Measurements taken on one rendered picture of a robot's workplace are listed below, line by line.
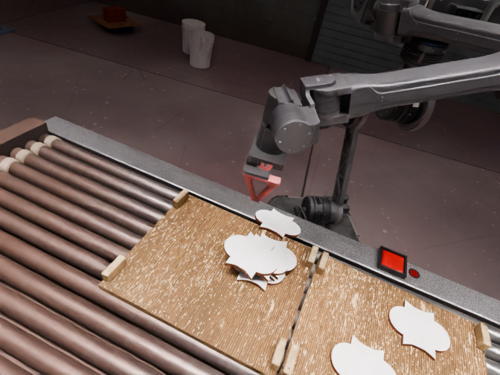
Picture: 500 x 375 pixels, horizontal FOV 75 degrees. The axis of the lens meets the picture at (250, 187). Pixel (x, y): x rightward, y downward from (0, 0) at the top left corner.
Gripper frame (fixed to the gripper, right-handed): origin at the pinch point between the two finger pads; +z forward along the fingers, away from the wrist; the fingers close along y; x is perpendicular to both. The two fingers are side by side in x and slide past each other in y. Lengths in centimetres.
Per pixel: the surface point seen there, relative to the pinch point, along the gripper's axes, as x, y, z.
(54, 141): -68, -25, 26
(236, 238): -1.8, -0.7, 19.0
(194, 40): -122, -332, 83
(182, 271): -11.7, 9.0, 24.1
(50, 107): -194, -172, 118
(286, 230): 10.6, -12.2, 22.9
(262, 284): 6.9, 7.3, 22.8
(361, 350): 29.9, 15.9, 22.6
